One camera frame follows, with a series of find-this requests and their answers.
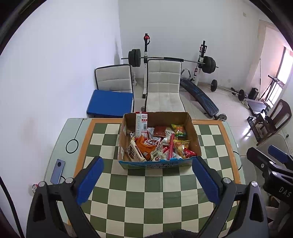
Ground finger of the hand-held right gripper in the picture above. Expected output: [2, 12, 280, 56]
[247, 148, 284, 174]
[268, 145, 293, 163]

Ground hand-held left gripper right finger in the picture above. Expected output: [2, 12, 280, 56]
[192, 157, 269, 238]

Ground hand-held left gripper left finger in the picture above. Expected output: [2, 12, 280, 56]
[26, 156, 104, 238]

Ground red dark label packet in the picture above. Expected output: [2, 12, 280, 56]
[182, 148, 197, 159]

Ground yellow chips packet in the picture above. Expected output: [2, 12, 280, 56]
[173, 140, 190, 158]

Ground red sausage stick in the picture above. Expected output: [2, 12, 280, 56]
[168, 134, 175, 159]

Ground cardboard box blue print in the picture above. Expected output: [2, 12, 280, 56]
[118, 112, 202, 170]

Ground small red white snack packet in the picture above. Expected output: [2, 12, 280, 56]
[160, 145, 171, 158]

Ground brown white biscuit packet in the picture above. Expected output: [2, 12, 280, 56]
[127, 140, 147, 162]

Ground small white dark snack packet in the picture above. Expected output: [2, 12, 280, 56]
[151, 151, 164, 162]

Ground green yellow candy packet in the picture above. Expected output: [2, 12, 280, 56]
[171, 124, 186, 137]

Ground orange snack packet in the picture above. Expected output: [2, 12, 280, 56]
[136, 136, 158, 161]

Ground brown red packet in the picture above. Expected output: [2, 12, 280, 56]
[153, 126, 166, 137]

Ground white red barcode packet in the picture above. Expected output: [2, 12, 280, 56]
[135, 112, 148, 138]

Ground grey shell chair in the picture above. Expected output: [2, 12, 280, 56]
[256, 133, 290, 153]

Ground blue smartphone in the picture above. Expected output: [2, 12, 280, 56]
[50, 159, 66, 185]

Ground dark wooden chair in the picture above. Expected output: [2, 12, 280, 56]
[247, 99, 292, 142]

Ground black treadmill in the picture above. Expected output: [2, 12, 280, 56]
[246, 99, 270, 116]

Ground person's dark fleece clothing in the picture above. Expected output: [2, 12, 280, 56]
[146, 230, 199, 238]

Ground black metal stand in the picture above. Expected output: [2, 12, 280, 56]
[259, 57, 284, 101]

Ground black sit-up bench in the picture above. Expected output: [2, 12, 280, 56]
[180, 69, 227, 120]

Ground short barbell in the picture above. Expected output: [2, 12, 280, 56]
[209, 79, 245, 101]

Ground tall white padded chair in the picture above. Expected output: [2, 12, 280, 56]
[145, 59, 186, 112]

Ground low white padded chair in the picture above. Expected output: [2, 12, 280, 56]
[95, 64, 134, 93]

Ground white barbell rack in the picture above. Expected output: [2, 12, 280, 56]
[142, 33, 207, 99]

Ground long barbell black plates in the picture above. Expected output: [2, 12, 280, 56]
[121, 49, 219, 74]

